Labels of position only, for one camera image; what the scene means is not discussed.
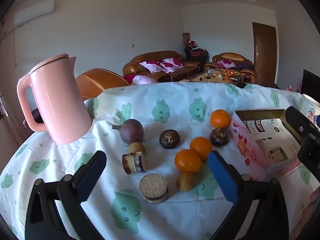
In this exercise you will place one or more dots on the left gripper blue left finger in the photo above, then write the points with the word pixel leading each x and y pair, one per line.
pixel 88 175

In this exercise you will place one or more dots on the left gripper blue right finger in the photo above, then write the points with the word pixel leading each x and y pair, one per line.
pixel 226 176

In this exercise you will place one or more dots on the dark water chestnut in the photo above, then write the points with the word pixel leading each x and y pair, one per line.
pixel 219 137
pixel 169 139

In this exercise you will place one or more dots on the orange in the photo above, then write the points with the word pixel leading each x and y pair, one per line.
pixel 188 161
pixel 220 119
pixel 202 146

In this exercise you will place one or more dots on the small longan front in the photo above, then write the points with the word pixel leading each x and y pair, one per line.
pixel 185 182

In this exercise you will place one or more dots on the small longan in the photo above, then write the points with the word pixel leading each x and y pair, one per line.
pixel 136 147
pixel 185 182

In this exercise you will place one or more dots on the purple passion fruit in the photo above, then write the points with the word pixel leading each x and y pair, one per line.
pixel 130 131

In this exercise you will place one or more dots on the right hand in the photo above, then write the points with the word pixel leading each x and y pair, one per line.
pixel 306 215

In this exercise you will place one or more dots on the white cartoon pig mug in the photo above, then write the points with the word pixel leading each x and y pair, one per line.
pixel 310 108

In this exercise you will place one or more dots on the black television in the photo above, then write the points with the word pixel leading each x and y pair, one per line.
pixel 310 84

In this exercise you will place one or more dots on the pink cardboard box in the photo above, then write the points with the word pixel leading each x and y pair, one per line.
pixel 268 145

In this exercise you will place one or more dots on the pink electric kettle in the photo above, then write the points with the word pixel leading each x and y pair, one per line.
pixel 53 84

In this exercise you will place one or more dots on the white cloud-print tablecloth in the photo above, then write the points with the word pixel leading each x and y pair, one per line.
pixel 116 206

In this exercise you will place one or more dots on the brown leather armchair near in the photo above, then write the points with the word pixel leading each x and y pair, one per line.
pixel 94 81

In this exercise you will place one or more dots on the brown leather armchair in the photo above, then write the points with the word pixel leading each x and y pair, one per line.
pixel 94 81
pixel 243 65

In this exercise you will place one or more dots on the brown leather far armchair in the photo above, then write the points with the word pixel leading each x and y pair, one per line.
pixel 243 65

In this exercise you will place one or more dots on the brown wooden door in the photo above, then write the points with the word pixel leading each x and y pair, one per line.
pixel 265 53

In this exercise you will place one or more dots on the wooden coffee table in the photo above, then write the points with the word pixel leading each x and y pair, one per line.
pixel 216 76

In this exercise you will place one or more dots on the pink cushion far armchair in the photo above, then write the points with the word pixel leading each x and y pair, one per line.
pixel 226 63

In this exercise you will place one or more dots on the pink pillow near armchair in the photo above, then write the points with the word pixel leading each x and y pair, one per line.
pixel 142 80

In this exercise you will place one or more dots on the brown leather long sofa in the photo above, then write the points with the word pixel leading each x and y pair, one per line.
pixel 190 68

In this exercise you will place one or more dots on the pink floral cushion right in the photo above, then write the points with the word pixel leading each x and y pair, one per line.
pixel 171 65

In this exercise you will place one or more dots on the pink floral cushion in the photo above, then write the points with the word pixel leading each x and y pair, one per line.
pixel 171 65
pixel 153 66

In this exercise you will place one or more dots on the stacked dark chairs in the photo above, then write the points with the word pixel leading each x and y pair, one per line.
pixel 195 53

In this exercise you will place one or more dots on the pink floral cushion left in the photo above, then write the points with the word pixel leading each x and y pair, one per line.
pixel 153 66

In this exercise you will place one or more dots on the white wall air conditioner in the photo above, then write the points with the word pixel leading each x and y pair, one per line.
pixel 34 12

